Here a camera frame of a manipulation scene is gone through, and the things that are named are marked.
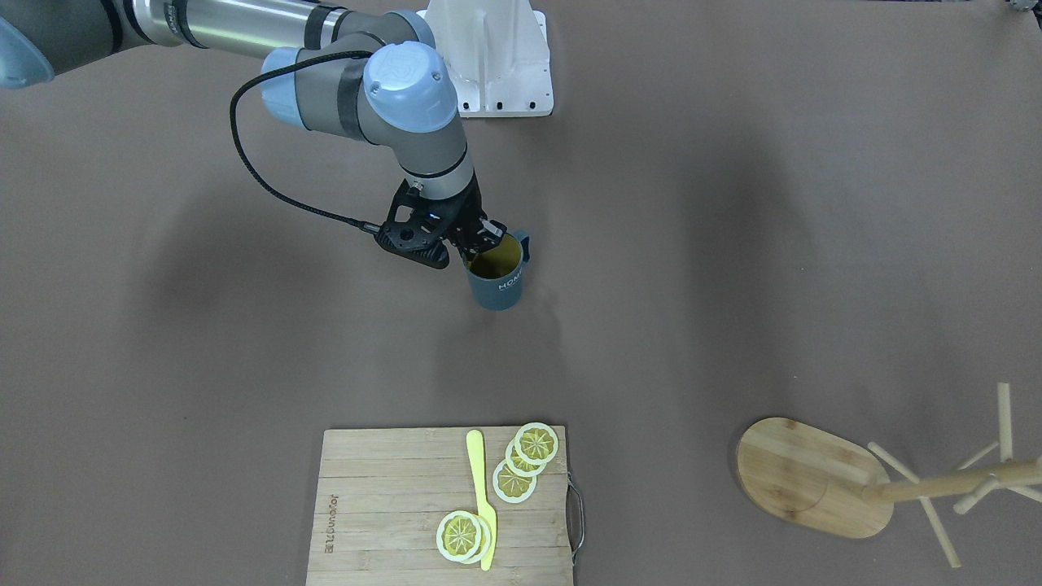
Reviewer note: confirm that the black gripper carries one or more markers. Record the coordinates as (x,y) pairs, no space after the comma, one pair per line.
(466,216)

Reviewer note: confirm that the blue cup yellow inside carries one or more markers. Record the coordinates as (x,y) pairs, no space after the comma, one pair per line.
(496,276)

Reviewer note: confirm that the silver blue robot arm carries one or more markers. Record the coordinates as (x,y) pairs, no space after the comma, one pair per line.
(377,79)

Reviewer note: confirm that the wooden cup storage rack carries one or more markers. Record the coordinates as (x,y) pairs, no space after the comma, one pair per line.
(807,476)

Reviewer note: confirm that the yellow toy knife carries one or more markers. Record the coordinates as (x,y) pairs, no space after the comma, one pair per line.
(475,450)

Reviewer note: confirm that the lemon slice stack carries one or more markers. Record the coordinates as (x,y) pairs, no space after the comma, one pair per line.
(527,455)

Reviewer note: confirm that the bamboo cutting board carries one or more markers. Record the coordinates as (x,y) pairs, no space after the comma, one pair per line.
(382,493)

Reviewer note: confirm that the lemon slice single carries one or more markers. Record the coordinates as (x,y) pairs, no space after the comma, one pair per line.
(463,537)

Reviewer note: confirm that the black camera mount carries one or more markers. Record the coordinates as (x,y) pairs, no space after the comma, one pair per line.
(415,227)

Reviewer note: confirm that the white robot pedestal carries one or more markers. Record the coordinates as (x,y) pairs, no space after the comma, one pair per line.
(497,55)

